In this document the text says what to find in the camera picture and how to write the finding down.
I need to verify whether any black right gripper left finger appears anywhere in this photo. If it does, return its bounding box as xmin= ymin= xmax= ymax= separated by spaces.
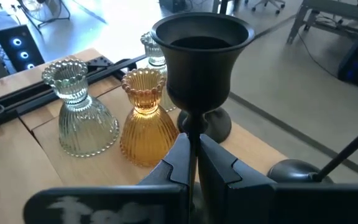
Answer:
xmin=138 ymin=133 xmax=193 ymax=187

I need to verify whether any clear glass candle holder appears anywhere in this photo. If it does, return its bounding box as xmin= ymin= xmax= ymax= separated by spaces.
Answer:
xmin=41 ymin=58 xmax=120 ymax=158
xmin=140 ymin=30 xmax=178 ymax=112

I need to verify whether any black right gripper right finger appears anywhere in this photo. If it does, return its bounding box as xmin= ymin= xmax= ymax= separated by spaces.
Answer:
xmin=197 ymin=133 xmax=276 ymax=224

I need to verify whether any grey metal desk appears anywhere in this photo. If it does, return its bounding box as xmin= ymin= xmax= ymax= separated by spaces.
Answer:
xmin=286 ymin=0 xmax=358 ymax=46

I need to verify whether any amber glass candle holder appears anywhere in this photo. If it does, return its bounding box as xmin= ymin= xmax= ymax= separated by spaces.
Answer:
xmin=119 ymin=67 xmax=180 ymax=168

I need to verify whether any wooden shelf with black legs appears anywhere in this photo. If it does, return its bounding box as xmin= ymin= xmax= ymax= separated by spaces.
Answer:
xmin=19 ymin=83 xmax=288 ymax=187

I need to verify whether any black metal candlestick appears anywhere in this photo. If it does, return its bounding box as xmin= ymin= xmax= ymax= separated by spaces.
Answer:
xmin=266 ymin=117 xmax=358 ymax=184
xmin=150 ymin=12 xmax=256 ymax=224
xmin=177 ymin=107 xmax=232 ymax=144

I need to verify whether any black floor fan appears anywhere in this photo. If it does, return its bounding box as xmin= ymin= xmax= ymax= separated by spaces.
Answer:
xmin=16 ymin=0 xmax=71 ymax=29

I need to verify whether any black computer with blue rings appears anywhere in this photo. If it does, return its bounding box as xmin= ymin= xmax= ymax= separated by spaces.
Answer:
xmin=0 ymin=24 xmax=45 ymax=73

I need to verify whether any office chair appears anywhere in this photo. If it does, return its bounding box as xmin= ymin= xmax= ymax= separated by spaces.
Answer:
xmin=250 ymin=0 xmax=286 ymax=16

